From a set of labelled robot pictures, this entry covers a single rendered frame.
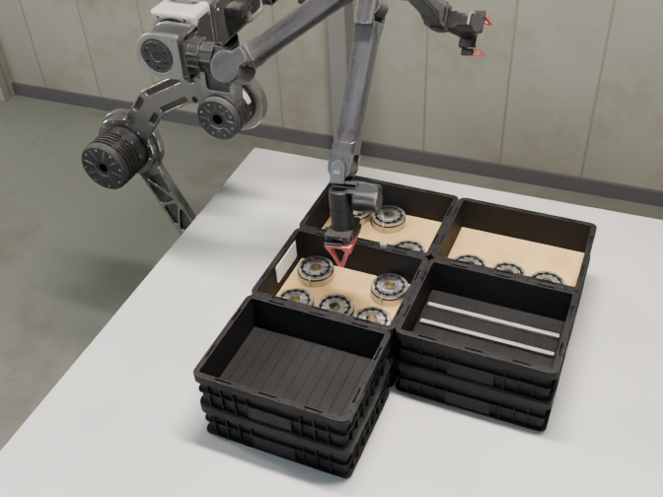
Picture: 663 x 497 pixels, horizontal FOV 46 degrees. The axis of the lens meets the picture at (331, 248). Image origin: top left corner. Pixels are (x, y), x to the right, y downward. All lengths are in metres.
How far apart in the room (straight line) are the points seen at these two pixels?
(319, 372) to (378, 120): 2.35
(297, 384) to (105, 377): 0.58
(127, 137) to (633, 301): 1.69
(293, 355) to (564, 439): 0.71
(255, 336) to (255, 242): 0.57
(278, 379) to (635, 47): 2.34
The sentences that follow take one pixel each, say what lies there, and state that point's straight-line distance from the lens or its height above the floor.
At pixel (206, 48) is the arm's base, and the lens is 2.03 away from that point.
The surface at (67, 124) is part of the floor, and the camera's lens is 4.94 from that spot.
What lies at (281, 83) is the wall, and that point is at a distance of 4.27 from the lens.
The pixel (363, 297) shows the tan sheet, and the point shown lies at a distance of 2.18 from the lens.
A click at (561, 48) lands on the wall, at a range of 3.76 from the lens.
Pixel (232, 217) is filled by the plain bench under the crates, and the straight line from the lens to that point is 2.73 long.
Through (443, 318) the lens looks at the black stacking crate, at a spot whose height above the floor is 0.83.
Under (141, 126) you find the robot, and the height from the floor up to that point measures 0.98.
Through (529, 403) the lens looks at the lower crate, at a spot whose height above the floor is 0.81.
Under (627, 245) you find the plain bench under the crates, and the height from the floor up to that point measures 0.70.
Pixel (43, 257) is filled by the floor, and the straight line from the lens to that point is 3.93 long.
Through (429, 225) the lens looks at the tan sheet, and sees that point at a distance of 2.43.
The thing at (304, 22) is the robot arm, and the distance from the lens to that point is 1.94.
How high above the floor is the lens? 2.32
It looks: 40 degrees down
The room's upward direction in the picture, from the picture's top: 3 degrees counter-clockwise
